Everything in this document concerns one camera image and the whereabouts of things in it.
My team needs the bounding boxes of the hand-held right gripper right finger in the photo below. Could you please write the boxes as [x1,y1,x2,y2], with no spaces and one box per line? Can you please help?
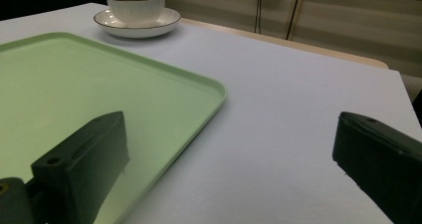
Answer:
[331,111,422,224]

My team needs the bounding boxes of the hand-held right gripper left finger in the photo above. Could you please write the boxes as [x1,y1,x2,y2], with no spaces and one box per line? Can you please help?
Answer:
[30,111,130,224]

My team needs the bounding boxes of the light green plastic tray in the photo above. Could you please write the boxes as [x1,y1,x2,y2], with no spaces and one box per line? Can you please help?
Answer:
[0,32,229,224]

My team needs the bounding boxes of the white tablecloth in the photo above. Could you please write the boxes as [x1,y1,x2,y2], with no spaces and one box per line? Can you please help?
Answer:
[0,2,422,224]

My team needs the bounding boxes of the white ribbed cup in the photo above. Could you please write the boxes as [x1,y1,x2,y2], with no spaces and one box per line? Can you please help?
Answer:
[105,0,166,28]

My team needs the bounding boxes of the white saucer with dark rim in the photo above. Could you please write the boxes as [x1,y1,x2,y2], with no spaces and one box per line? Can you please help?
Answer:
[93,7,182,40]

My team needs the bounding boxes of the black cable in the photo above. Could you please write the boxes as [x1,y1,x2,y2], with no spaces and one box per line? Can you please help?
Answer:
[286,0,304,41]
[254,0,265,35]

